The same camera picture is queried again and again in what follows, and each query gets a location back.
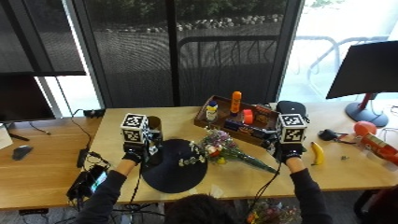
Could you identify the the person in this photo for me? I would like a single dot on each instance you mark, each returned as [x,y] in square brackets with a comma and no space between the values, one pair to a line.
[199,209]

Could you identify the black brimmed hat with flowers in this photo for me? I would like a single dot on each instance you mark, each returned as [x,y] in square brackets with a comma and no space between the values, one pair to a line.
[174,166]

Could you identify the black computer monitor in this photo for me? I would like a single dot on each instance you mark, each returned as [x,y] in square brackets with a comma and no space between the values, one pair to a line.
[367,74]

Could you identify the orange ball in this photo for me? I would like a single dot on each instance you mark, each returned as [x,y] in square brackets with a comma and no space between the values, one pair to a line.
[365,128]

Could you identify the white marker cube left glove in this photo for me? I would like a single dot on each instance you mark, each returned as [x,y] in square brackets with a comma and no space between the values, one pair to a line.
[135,128]

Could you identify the white marker cube glove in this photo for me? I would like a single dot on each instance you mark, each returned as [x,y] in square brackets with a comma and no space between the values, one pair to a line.
[292,128]
[135,128]

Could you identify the white bottle with blue cap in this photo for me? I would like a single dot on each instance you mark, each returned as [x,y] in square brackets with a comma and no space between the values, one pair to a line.
[212,111]

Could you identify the black clamp on table edge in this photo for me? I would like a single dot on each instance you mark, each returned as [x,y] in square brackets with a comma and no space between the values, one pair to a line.
[94,113]

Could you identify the white marker cube right glove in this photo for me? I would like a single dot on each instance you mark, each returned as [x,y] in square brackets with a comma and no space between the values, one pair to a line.
[292,128]

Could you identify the black computer mouse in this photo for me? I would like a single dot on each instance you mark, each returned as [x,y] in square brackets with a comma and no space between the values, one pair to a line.
[22,152]

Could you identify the red cylindrical can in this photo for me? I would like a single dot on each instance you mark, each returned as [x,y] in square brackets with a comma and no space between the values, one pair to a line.
[380,146]

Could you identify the yellow banana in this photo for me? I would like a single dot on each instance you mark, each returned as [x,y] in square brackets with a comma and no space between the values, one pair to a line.
[319,153]

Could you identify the orange bottle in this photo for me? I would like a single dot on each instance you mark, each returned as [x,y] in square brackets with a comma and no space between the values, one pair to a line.
[236,102]

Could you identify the dark monitor with screen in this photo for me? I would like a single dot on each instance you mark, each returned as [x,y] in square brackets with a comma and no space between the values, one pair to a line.
[23,98]

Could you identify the red cup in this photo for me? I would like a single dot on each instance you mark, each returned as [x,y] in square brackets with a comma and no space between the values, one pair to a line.
[248,116]

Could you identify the person's left hand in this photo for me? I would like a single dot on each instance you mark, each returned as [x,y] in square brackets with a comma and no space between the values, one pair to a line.
[134,154]

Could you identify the brown wooden tray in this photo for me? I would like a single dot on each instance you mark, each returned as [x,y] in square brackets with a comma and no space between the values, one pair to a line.
[232,119]

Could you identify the dark snack box in tray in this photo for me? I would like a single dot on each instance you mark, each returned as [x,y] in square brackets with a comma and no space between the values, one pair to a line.
[244,128]

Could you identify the dark cylindrical vase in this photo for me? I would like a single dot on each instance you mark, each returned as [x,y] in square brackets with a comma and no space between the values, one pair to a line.
[156,140]

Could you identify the flower bouquet with green stems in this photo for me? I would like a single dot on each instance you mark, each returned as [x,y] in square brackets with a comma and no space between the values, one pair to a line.
[231,149]

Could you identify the black power adapter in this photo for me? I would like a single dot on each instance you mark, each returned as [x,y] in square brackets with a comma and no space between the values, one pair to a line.
[82,157]

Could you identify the black smartphone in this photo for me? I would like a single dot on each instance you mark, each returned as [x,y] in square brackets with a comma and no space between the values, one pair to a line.
[97,179]

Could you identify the person's right hand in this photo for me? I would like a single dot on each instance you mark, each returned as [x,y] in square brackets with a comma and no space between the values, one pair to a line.
[291,153]

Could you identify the flower bunch under table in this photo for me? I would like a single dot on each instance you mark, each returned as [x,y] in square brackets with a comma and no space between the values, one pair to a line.
[270,213]

